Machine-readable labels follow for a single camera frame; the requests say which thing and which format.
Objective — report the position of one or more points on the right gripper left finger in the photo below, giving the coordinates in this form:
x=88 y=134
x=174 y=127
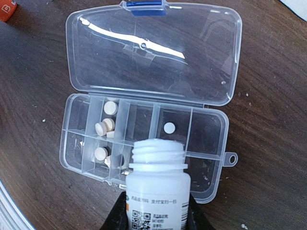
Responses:
x=117 y=218

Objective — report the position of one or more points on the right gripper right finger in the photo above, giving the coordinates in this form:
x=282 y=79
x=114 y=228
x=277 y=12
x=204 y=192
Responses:
x=196 y=218

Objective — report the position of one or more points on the clear plastic pill organizer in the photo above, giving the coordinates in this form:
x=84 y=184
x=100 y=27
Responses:
x=159 y=62

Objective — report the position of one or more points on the orange pill bottle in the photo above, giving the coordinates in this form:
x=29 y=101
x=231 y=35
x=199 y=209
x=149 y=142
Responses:
x=7 y=9

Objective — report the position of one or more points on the white round pill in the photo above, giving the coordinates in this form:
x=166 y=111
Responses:
x=169 y=128

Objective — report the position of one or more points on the small white bottle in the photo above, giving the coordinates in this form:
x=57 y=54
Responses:
x=157 y=189

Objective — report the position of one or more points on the beige round pill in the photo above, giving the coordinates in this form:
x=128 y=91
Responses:
x=109 y=123
x=107 y=161
x=100 y=129
x=100 y=153
x=110 y=108

